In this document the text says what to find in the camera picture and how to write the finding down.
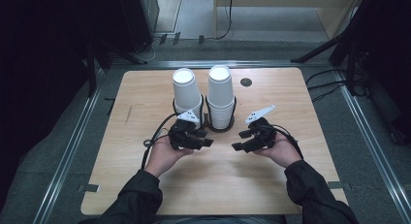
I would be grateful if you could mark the dark equipment cabinet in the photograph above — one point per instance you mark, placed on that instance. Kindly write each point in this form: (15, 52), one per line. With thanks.
(139, 17)

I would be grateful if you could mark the black tripod stand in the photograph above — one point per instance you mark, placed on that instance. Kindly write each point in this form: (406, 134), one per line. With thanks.
(339, 39)

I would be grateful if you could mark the person's right hand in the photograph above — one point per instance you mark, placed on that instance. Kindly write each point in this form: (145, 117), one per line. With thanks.
(283, 151)

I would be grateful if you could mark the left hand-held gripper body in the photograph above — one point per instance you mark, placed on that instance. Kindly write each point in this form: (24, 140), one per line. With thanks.
(184, 133)

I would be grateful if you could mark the metal floor rail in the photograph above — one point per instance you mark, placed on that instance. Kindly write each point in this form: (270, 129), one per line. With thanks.
(219, 63)
(68, 153)
(371, 136)

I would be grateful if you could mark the dark metal stand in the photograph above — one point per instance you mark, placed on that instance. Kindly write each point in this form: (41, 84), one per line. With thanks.
(91, 72)

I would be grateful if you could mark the person's left hand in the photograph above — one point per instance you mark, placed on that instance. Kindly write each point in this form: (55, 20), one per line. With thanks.
(161, 157)

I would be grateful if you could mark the grey tape strip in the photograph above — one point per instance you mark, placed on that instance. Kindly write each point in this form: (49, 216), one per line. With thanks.
(339, 185)
(88, 187)

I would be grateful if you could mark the black double cup holder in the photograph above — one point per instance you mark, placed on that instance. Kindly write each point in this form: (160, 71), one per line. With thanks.
(206, 124)

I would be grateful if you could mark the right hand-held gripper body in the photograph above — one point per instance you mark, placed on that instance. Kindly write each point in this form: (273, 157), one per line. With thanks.
(262, 133)

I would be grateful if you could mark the black round table grommet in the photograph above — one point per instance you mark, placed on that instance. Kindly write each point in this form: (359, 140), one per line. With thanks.
(246, 82)

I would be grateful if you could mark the stack of white paper cups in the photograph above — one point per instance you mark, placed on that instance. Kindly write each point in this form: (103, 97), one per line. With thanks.
(220, 94)
(186, 88)

